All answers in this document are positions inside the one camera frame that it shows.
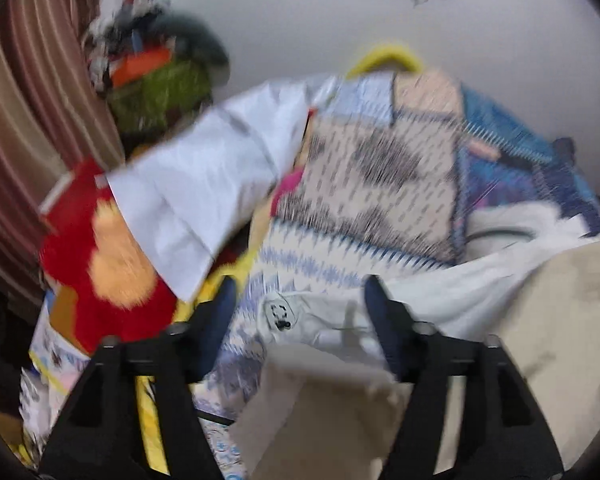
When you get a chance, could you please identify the orange box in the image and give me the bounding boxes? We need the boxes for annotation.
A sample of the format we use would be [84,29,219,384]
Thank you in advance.
[110,45,174,89]

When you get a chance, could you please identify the printed sheet with yellow border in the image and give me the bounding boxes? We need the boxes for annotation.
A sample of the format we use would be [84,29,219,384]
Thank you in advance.
[19,304,97,443]

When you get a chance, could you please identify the patchwork printed bedspread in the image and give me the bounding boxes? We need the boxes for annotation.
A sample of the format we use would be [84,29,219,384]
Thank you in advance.
[190,70,600,480]

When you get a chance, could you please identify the green patterned bag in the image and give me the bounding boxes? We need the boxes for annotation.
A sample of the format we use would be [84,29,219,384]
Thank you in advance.
[106,60,214,134]

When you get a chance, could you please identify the white folded cloth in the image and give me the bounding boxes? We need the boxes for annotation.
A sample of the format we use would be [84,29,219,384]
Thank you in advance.
[104,76,342,304]

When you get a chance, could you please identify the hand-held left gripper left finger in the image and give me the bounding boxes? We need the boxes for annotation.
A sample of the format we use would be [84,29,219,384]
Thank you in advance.
[37,276,239,480]

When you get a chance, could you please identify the white hooded sweatshirt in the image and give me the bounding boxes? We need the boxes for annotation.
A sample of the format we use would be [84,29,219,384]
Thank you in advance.
[255,202,600,363]

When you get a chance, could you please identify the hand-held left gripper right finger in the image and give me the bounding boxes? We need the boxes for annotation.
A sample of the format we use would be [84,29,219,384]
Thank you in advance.
[363,275,567,480]

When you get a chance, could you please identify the red plush flower blanket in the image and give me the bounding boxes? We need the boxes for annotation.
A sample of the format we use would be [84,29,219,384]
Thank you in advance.
[38,156,182,357]

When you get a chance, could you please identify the pile of mixed clothes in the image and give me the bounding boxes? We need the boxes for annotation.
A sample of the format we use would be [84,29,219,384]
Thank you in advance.
[81,0,177,92]

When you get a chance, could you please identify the beige garment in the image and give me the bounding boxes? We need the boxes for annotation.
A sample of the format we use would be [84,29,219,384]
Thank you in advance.
[229,237,600,480]

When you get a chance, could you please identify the striped brown curtain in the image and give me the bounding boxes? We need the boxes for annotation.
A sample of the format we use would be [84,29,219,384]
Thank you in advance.
[0,0,127,313]

